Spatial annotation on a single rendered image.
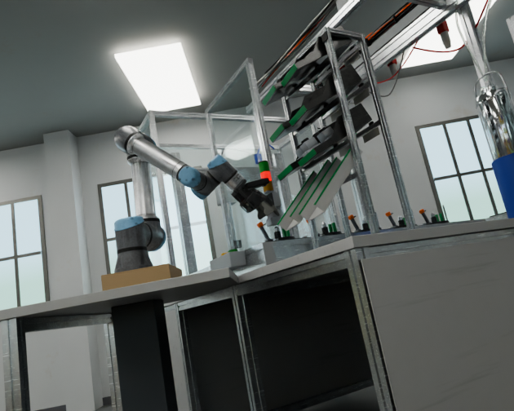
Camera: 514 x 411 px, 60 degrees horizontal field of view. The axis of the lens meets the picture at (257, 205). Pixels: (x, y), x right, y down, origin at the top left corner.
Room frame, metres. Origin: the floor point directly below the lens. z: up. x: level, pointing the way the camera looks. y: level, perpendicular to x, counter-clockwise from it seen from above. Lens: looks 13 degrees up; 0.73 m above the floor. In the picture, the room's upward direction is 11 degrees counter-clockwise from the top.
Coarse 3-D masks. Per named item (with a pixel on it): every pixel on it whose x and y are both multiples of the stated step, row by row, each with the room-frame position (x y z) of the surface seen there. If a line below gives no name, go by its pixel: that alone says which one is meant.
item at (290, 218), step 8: (328, 160) 1.62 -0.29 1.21; (328, 168) 1.61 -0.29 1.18; (312, 176) 1.73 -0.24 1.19; (320, 176) 1.60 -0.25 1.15; (304, 184) 1.72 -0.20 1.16; (312, 184) 1.59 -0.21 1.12; (304, 192) 1.71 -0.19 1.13; (296, 200) 1.70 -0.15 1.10; (304, 200) 1.57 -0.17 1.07; (288, 208) 1.68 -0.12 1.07; (296, 208) 1.56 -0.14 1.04; (288, 216) 1.68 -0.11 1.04; (296, 216) 1.56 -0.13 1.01; (280, 224) 1.67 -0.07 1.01; (288, 224) 1.68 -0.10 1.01; (296, 224) 1.58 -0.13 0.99
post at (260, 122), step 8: (248, 64) 2.12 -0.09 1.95; (248, 72) 2.13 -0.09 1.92; (248, 80) 2.14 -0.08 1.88; (256, 88) 2.13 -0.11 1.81; (256, 96) 2.12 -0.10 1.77; (256, 104) 2.12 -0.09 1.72; (256, 112) 2.13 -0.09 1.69; (256, 120) 2.14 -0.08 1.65; (264, 128) 2.13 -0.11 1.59; (264, 136) 2.13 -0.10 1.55; (264, 144) 2.12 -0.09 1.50; (264, 152) 2.13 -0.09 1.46; (264, 160) 2.14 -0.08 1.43; (272, 160) 2.13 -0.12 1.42; (272, 168) 2.13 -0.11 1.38; (272, 176) 2.12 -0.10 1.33; (280, 200) 2.13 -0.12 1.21; (280, 208) 2.13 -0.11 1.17
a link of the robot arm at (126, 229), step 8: (136, 216) 1.73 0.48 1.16; (120, 224) 1.71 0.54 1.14; (128, 224) 1.70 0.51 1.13; (136, 224) 1.72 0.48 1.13; (144, 224) 1.79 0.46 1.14; (120, 232) 1.71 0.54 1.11; (128, 232) 1.70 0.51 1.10; (136, 232) 1.72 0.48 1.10; (144, 232) 1.76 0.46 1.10; (152, 232) 1.81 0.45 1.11; (120, 240) 1.71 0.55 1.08; (128, 240) 1.70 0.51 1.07; (136, 240) 1.71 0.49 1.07; (144, 240) 1.75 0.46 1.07; (120, 248) 1.71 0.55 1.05
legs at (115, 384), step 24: (120, 312) 1.68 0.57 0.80; (144, 312) 1.68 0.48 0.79; (24, 336) 1.36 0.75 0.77; (120, 336) 1.68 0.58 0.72; (144, 336) 1.68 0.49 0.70; (24, 360) 1.35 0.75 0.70; (120, 360) 1.68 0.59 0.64; (144, 360) 1.68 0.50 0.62; (168, 360) 1.79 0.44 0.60; (24, 384) 1.35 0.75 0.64; (120, 384) 1.68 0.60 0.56; (144, 384) 1.68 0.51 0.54; (168, 384) 1.74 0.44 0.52; (24, 408) 1.34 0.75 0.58; (120, 408) 2.14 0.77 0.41; (144, 408) 1.68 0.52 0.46; (168, 408) 1.69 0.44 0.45
